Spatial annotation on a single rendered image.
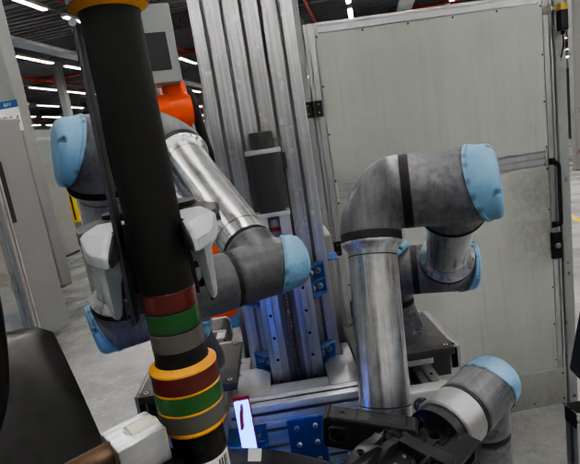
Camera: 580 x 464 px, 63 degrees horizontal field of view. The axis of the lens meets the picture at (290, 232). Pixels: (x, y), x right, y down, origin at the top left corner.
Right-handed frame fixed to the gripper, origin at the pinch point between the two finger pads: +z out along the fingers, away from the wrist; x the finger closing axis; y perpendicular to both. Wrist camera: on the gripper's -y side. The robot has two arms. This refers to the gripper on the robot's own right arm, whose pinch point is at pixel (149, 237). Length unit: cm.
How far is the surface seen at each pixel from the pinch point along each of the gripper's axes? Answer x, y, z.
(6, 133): 122, -49, -462
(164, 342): 0.5, 6.4, -0.2
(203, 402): -1.1, 10.7, 0.3
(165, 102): -19, -52, -407
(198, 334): -1.6, 6.6, -0.6
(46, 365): 10.3, 10.2, -11.9
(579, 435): -57, 49, -27
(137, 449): 3.1, 11.7, 1.6
